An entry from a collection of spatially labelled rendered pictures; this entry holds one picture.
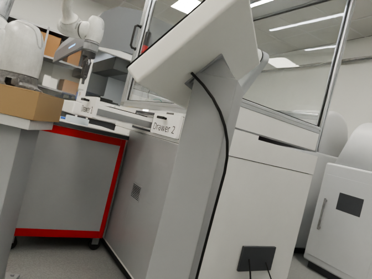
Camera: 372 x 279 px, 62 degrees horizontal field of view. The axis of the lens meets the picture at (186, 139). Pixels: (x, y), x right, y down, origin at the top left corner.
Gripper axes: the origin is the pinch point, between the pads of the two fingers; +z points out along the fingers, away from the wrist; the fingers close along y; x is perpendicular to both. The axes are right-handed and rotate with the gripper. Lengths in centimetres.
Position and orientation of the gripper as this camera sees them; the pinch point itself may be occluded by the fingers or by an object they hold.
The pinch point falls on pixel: (82, 84)
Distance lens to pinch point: 199.6
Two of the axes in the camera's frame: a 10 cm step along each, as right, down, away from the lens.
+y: -4.9, -1.3, 8.6
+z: -2.4, 9.7, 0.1
